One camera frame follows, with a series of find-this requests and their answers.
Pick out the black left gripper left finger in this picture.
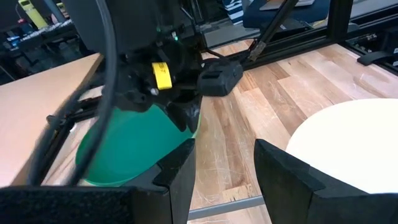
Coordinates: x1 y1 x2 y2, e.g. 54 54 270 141
151 138 197 224

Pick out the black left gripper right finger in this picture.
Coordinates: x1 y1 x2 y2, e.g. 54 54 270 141
253 138 398 224

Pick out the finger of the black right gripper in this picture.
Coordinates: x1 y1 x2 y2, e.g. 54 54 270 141
167 98 202 134

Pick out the teal green bowl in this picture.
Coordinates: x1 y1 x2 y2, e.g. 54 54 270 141
75 104 201 187

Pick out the white ceramic plate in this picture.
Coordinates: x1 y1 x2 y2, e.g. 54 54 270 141
285 98 398 194

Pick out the yellow tag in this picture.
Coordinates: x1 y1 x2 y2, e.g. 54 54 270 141
151 61 173 91

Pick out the black cluttered workbench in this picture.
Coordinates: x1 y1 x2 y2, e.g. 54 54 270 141
0 18 78 77

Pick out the blue white striped item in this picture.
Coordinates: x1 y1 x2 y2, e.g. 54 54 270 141
222 0 245 26

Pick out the beige wooden side table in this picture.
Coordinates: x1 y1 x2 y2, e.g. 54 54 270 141
0 52 105 187

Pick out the black diagonal rod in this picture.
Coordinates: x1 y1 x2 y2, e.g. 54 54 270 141
248 0 300 62

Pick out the yellow hand tool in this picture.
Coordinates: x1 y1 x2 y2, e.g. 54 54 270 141
17 0 50 30

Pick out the dark blue seat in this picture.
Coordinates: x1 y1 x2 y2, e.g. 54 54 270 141
242 0 331 29

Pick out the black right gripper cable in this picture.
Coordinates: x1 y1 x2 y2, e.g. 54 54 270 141
26 0 119 187

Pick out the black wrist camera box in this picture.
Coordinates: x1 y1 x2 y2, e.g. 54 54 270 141
196 58 244 97

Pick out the black aluminium table frame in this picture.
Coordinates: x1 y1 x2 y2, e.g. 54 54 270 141
198 0 398 75

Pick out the black flat bracket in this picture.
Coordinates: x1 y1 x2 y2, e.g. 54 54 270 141
356 50 398 67

